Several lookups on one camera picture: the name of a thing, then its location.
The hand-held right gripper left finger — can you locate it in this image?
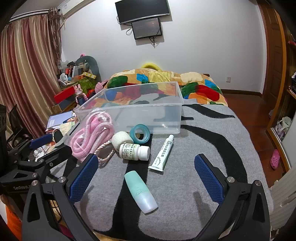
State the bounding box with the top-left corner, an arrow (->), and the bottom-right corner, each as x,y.
21,153 -> 99,241

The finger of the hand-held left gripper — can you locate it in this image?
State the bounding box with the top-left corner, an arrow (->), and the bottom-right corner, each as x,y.
14,133 -> 54,160
32,146 -> 73,181

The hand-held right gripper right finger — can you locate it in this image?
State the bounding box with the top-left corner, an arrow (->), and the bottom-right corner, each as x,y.
194,154 -> 271,241

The pink jump rope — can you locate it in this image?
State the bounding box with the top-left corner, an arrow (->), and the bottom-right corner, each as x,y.
70,111 -> 115,165

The white bandage roll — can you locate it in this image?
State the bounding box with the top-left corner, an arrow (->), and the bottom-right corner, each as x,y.
112,131 -> 134,153

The white ointment tube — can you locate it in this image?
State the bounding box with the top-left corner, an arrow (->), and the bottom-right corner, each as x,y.
148,134 -> 174,172

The white pill bottle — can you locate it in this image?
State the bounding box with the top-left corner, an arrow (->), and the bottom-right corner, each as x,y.
119,143 -> 150,161

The mint green squeeze bottle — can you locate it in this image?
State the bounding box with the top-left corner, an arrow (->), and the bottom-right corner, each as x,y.
124,171 -> 158,214

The teal tape roll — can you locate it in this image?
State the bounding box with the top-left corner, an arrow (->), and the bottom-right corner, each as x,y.
129,124 -> 151,144

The clear plastic storage box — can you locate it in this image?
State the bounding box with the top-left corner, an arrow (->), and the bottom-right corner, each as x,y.
60,81 -> 185,149

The blue notebook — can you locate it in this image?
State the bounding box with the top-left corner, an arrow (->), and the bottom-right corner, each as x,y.
47,111 -> 74,129

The red flat box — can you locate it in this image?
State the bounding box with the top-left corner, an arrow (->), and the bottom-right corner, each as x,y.
54,87 -> 80,104

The pink rabbit doll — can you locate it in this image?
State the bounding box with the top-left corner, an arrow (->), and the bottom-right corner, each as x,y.
74,85 -> 89,106

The striped pink curtain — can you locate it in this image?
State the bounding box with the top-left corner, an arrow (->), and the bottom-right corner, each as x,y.
0,7 -> 62,139

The pink rubber clog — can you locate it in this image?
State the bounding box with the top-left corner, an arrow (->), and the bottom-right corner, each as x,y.
270,149 -> 281,170

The green patterned box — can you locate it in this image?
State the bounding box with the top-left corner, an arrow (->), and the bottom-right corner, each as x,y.
77,77 -> 99,93

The colourful patchwork quilt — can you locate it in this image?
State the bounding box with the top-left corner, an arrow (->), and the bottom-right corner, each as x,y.
102,68 -> 228,107

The white handbag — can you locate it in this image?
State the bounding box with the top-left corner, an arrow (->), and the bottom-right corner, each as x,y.
274,116 -> 292,141

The wooden cabinet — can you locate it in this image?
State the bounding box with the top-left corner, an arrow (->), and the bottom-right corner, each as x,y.
266,23 -> 296,173

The yellow pillow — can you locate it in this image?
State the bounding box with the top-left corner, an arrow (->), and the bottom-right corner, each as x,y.
141,62 -> 162,70

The white air conditioner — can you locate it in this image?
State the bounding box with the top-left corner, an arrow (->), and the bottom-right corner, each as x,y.
57,0 -> 97,18

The wooden door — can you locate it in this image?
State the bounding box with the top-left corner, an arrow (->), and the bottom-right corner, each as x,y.
257,0 -> 287,130

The small black wall monitor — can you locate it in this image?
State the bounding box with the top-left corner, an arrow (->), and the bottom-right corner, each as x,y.
131,17 -> 162,40

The large black wall television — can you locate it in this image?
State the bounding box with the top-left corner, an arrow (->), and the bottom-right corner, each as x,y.
115,0 -> 171,24

